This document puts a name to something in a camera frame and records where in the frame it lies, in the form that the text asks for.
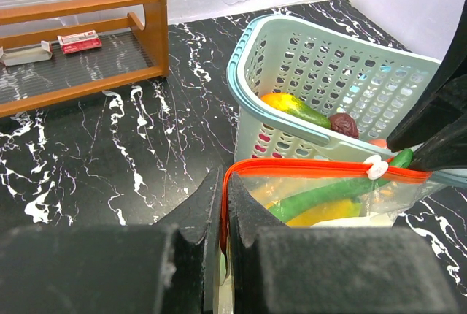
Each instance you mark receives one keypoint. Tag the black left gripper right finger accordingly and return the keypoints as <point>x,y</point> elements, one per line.
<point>278,269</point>

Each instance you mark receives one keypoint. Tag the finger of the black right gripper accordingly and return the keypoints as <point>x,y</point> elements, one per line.
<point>445,150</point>
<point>442,102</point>

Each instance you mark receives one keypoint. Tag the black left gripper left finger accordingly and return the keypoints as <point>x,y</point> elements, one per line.
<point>172,266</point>

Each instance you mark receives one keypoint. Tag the green chili pepper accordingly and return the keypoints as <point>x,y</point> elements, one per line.
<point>381,174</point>

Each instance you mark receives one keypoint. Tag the brown passion fruit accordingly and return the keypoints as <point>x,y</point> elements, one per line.
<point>378,142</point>

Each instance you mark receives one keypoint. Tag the clear bag orange zipper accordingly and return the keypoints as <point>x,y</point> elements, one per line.
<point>303,174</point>

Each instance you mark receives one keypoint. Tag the yellow banana bunch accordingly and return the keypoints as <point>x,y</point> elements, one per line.
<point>309,207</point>

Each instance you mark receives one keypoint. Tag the orange green mango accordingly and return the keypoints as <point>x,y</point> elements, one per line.
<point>292,105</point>

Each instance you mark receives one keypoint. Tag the dark purple passion fruit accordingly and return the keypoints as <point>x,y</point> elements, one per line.
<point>344,124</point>

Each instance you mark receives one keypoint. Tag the light green plastic basket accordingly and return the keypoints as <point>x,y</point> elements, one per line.
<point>331,73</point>

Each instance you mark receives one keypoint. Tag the red white small box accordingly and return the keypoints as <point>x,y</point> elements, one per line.
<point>75,43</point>

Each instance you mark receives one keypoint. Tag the open white small box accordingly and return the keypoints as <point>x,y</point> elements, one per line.
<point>24,55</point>

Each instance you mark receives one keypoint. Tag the orange wooden shelf rack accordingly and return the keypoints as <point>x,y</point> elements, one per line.
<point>53,51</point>

